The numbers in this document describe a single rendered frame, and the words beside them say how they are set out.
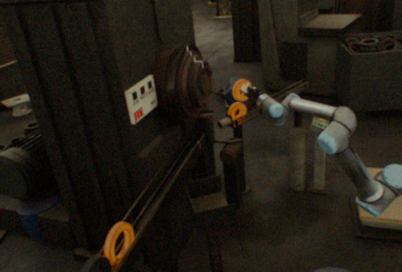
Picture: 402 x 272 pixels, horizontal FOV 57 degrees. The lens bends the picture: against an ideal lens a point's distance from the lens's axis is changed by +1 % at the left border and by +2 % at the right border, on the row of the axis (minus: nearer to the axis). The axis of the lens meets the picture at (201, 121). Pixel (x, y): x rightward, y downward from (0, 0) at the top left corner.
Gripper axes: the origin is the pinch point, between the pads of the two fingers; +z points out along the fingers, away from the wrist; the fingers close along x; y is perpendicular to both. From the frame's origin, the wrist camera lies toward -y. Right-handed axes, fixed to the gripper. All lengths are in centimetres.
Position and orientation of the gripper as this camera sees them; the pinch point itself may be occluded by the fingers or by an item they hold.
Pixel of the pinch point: (242, 87)
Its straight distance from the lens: 261.8
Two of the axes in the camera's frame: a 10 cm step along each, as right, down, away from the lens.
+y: 0.5, -7.8, -6.2
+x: -8.3, 3.2, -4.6
